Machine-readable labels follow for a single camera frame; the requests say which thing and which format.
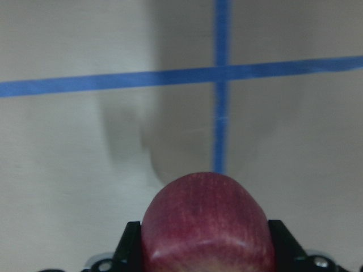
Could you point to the dark red apple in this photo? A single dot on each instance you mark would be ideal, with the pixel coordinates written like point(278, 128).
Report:
point(206, 222)

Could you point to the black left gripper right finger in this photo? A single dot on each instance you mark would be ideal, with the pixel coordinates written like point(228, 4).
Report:
point(289, 254)

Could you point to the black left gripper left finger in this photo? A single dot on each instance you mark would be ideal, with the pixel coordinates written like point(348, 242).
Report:
point(128, 255)

